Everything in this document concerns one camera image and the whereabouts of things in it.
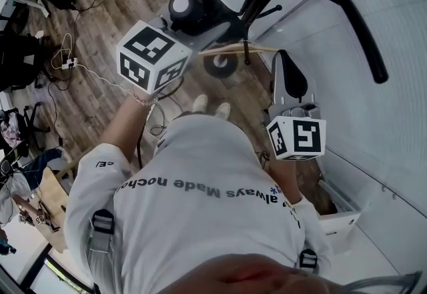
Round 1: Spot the person's white shoe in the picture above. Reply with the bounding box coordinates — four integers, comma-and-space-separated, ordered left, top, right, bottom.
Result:
192, 93, 209, 114
215, 102, 232, 119

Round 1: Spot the white power cable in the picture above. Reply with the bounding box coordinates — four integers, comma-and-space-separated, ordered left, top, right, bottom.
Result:
76, 64, 137, 93

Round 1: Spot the white cabinet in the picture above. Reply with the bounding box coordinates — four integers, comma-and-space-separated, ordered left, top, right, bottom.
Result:
315, 178, 364, 237

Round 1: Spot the white power strip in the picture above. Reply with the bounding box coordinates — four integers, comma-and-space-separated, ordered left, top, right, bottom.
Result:
61, 57, 79, 71

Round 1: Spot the person's left white shoe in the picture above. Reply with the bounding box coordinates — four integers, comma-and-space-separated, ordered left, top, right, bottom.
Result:
192, 93, 209, 114

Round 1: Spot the person's right white shoe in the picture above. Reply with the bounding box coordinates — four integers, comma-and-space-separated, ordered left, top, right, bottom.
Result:
215, 102, 232, 119

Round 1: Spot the grey harness strap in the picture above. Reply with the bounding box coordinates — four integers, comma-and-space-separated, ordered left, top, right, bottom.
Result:
87, 208, 116, 287
298, 248, 318, 275

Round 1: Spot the person's face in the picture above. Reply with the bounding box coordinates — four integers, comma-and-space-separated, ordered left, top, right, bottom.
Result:
181, 253, 338, 294

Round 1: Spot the person's white printed shirt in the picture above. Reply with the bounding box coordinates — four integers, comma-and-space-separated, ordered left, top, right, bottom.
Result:
63, 114, 334, 294

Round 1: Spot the wooden table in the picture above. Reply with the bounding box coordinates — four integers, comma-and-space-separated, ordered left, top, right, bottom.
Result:
39, 155, 83, 253

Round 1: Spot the person's left forearm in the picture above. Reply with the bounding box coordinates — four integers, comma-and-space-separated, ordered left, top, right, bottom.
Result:
99, 87, 159, 169

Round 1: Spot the clear eyeglasses frame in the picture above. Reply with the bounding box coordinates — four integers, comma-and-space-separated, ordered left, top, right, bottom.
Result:
343, 271, 422, 294

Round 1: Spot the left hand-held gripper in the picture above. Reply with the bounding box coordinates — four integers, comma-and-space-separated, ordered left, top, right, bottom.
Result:
115, 13, 234, 95

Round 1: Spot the beaded bracelet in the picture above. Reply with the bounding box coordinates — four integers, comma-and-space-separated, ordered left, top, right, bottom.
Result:
131, 89, 158, 107

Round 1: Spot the person's right forearm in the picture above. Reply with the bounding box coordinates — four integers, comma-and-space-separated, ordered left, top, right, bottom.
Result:
266, 157, 304, 209

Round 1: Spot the black office chair base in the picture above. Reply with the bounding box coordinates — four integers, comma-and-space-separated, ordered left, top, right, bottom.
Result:
19, 102, 51, 150

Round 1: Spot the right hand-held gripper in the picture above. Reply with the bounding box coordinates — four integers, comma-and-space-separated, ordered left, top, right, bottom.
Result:
266, 49, 327, 162

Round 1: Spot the black chair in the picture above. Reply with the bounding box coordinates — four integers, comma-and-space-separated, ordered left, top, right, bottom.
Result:
0, 34, 46, 92

